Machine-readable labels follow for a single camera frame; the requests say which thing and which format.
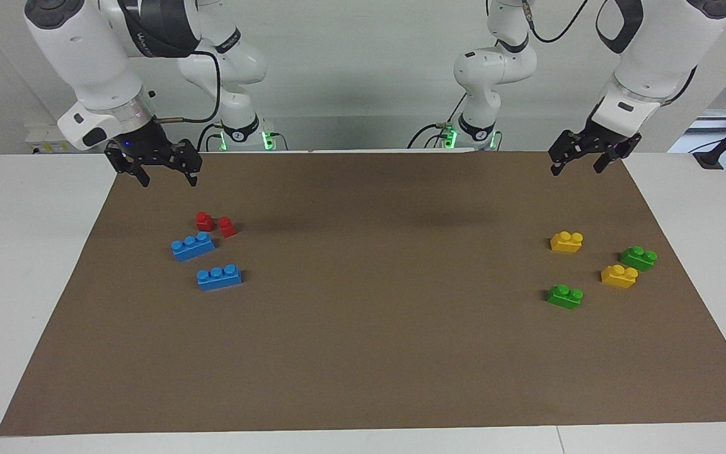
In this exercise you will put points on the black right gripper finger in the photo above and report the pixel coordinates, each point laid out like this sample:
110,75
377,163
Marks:
120,161
190,161

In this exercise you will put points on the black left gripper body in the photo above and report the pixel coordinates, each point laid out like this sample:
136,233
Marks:
599,142

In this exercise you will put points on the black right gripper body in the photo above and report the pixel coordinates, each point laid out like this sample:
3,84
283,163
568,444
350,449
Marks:
142,148

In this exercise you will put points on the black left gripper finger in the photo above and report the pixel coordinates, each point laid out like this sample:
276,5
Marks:
615,156
563,148

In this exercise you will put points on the blue three-stud block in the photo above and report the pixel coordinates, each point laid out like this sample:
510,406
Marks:
219,279
193,247

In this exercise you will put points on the green two-stud block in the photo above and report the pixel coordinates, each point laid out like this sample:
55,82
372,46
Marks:
638,259
564,298

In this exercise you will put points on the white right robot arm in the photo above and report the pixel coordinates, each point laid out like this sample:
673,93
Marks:
86,50

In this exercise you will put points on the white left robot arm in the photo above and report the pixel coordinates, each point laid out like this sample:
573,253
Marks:
653,57

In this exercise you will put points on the red one-stud block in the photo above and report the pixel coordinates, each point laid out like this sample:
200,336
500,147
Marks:
227,227
204,221

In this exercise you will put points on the yellow two-stud block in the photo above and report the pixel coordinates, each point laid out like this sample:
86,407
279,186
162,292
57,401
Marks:
619,277
566,243

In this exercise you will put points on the white power strip box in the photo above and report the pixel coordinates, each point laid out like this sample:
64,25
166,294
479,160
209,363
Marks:
41,140

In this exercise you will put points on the brown table mat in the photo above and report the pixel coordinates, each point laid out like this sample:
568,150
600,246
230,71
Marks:
363,353

